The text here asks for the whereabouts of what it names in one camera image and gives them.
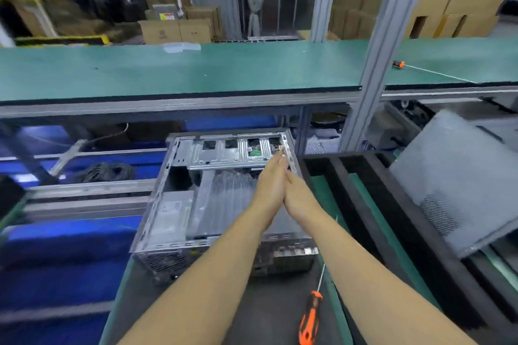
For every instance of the person's left hand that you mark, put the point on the person's left hand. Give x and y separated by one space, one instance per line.
270 189

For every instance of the person's right hand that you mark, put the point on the person's right hand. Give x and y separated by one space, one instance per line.
299 201

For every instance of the person's left fingers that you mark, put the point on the person's left fingers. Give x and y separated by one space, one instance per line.
280 165

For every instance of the person's right fingers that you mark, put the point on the person's right fingers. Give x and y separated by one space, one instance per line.
289 183

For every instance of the person's left forearm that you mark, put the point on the person's left forearm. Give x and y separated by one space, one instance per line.
202 288

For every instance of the person's right forearm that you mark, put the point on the person's right forearm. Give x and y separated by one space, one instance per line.
372 292

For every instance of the black foam tray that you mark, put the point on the black foam tray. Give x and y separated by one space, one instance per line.
388 235

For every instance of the silver computer case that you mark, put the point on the silver computer case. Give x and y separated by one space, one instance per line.
178 211

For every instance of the silver power supply unit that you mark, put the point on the silver power supply unit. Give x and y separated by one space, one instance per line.
172 215

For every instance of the orange black screwdriver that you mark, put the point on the orange black screwdriver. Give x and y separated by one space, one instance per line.
310 318

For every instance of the small clear plastic bag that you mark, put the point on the small clear plastic bag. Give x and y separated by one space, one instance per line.
182 47

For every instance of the small orange screwdriver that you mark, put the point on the small orange screwdriver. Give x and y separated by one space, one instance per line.
398 64

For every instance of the brown cardboard box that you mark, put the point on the brown cardboard box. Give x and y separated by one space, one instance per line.
196 31
160 32

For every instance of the grey perforated case panel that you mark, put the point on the grey perforated case panel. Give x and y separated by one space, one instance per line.
449 183

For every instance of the blue plastic bin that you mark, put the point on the blue plastic bin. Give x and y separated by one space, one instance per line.
60 272

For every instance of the aluminium frame post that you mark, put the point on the aluminium frame post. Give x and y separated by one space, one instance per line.
380 53

